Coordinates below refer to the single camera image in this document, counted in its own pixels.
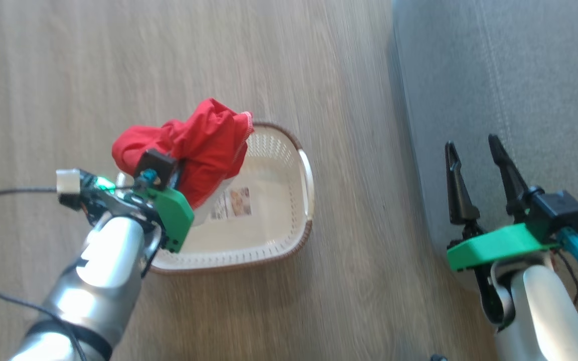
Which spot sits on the cream plastic laundry basket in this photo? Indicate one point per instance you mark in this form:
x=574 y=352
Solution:
x=274 y=200

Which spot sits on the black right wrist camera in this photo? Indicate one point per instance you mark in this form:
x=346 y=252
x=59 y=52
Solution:
x=562 y=210

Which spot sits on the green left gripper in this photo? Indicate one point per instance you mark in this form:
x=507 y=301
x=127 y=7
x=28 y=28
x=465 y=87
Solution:
x=173 y=215

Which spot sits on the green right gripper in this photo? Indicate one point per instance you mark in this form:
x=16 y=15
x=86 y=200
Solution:
x=499 y=245

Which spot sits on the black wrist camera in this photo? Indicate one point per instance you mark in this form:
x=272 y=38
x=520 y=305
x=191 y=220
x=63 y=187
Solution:
x=562 y=210
x=154 y=163

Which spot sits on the grey fabric sofa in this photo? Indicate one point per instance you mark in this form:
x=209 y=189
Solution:
x=520 y=75

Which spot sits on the red garment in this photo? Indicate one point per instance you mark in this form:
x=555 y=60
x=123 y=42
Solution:
x=203 y=145

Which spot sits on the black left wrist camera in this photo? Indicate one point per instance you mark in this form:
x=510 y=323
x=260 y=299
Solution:
x=154 y=163

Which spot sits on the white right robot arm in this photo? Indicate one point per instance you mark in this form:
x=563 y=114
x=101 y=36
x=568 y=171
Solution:
x=545 y=311

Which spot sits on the white garment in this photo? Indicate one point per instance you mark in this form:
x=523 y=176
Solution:
x=231 y=203

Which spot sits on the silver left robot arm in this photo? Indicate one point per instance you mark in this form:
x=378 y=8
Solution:
x=98 y=271

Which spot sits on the teal left camera connector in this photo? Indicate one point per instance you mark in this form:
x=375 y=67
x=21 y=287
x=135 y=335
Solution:
x=147 y=178

